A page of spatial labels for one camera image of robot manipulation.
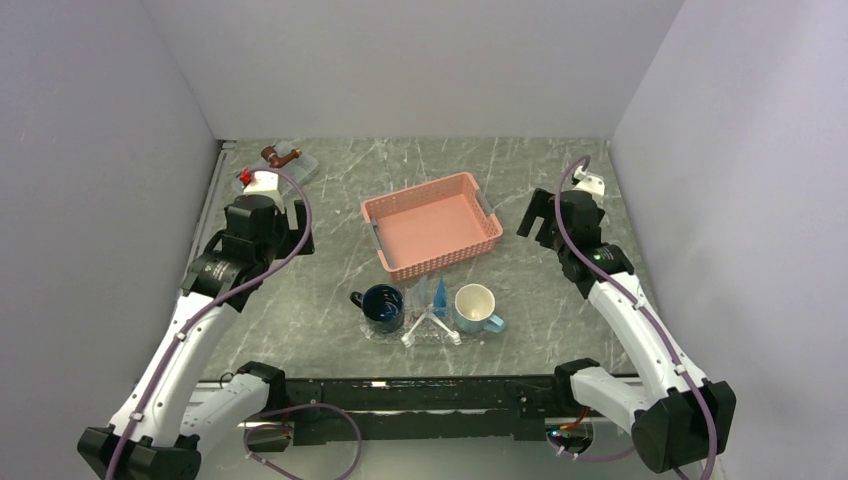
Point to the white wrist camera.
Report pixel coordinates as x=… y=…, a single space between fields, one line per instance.
x=585 y=181
x=263 y=183

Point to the dark blue mug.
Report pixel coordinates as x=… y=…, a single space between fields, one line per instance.
x=382 y=306

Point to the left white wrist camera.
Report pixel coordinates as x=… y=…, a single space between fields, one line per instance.
x=263 y=183

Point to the white red toothpaste tube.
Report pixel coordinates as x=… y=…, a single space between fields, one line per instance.
x=418 y=297

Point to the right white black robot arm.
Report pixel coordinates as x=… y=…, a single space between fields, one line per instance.
x=677 y=416

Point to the clear textured oval tray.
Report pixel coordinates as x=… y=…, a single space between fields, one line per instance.
x=428 y=333

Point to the clear plastic organizer box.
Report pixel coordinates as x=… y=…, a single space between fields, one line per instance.
x=299 y=170

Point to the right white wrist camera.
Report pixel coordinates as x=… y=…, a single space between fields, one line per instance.
x=585 y=181

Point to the white and blue mug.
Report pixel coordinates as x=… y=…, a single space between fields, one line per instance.
x=474 y=310

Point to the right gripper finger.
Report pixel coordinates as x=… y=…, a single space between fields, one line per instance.
x=531 y=215
x=543 y=200

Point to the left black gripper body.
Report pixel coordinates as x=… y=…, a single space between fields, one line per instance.
x=285 y=237

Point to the white toothbrush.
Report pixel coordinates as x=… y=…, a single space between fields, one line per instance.
x=408 y=338
x=453 y=335

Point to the pink plastic basket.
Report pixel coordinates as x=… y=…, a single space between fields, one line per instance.
x=430 y=226

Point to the blue toothpaste tube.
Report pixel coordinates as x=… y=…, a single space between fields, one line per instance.
x=440 y=300

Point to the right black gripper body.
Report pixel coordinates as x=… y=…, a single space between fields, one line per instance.
x=557 y=237

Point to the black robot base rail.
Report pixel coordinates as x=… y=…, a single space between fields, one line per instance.
x=521 y=408

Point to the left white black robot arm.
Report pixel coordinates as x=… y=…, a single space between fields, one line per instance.
x=156 y=433

